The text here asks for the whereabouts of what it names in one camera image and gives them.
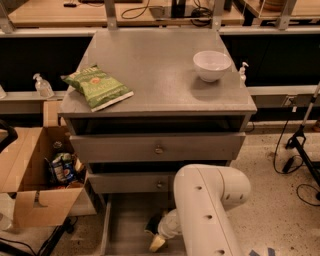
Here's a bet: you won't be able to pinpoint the small white pump bottle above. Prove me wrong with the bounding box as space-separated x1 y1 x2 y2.
238 62 249 85

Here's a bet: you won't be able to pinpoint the grey middle drawer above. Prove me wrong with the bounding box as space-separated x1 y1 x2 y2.
88 172 175 194

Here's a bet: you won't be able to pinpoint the black tripod stand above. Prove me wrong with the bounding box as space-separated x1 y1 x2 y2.
285 83 320 202

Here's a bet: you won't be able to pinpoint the brown cardboard box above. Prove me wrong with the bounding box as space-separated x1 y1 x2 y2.
0 101 97 228

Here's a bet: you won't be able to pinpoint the grey bottom drawer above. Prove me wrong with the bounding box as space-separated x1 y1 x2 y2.
100 192 186 256

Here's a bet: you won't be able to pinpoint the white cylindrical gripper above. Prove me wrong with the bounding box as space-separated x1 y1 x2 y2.
149 209 182 252

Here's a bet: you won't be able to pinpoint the green chip bag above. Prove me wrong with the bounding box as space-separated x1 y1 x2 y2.
61 65 134 112

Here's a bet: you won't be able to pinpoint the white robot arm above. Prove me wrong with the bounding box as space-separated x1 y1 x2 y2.
149 164 251 256

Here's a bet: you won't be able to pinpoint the black floor cable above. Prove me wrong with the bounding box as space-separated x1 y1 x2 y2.
273 96 320 208

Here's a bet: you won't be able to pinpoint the grey drawer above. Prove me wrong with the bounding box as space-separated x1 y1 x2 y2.
70 132 245 163
100 192 186 256
88 172 175 194

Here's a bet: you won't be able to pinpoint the white ceramic bowl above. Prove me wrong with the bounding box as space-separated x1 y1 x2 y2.
193 51 232 82

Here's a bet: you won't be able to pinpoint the green yellow sponge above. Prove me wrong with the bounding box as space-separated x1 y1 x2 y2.
144 214 162 235

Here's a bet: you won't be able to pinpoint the snack packages in box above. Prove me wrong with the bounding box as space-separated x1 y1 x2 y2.
46 141 86 188

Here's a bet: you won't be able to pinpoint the black handle at left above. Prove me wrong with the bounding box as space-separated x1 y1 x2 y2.
0 120 18 153

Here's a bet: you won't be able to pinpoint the grey top drawer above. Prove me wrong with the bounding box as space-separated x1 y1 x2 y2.
70 132 245 163

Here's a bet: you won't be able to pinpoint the wooden desk with cables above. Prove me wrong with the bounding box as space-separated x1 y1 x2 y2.
9 0 246 29

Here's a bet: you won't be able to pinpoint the clear sanitizer pump bottle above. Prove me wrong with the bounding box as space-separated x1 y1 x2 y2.
33 73 54 98

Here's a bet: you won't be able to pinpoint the grey drawer cabinet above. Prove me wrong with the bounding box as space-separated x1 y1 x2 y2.
57 29 258 256

